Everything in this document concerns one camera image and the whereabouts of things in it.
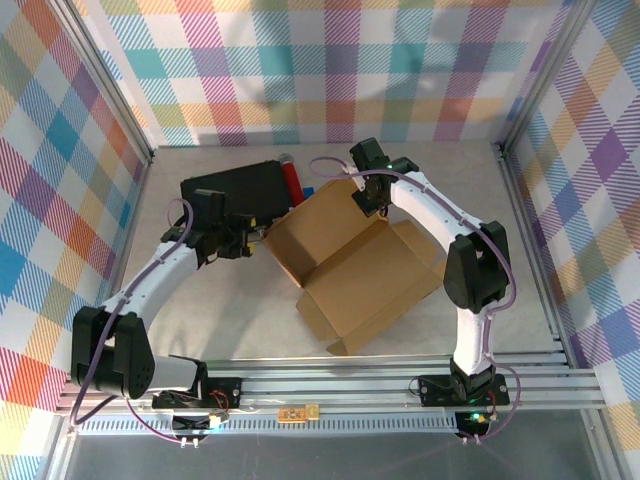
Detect brown cardboard paper box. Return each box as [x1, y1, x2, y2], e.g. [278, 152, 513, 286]
[261, 178, 449, 358]

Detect black flat case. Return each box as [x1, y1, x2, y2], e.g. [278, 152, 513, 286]
[179, 159, 295, 228]

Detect red cylinder with grey cap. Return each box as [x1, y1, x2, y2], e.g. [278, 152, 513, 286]
[277, 153, 307, 207]

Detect black controller board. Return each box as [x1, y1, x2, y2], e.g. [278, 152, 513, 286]
[171, 410, 232, 449]
[455, 408, 495, 445]

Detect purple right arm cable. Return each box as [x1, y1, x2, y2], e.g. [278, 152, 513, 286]
[308, 155, 524, 442]

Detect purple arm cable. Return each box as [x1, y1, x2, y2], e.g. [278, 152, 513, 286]
[69, 197, 197, 444]
[308, 155, 524, 442]

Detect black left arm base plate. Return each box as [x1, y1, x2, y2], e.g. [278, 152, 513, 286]
[151, 377, 244, 410]

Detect aluminium frame rail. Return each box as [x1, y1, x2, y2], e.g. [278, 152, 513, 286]
[54, 352, 607, 417]

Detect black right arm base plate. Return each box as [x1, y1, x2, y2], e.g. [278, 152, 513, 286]
[416, 373, 511, 408]

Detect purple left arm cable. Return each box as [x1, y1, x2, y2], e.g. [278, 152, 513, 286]
[69, 197, 197, 444]

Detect aluminium frame post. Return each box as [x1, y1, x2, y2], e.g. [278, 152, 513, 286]
[499, 0, 602, 151]
[48, 0, 155, 164]

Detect grey slotted cable duct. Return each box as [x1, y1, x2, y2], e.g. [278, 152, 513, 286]
[77, 417, 464, 437]

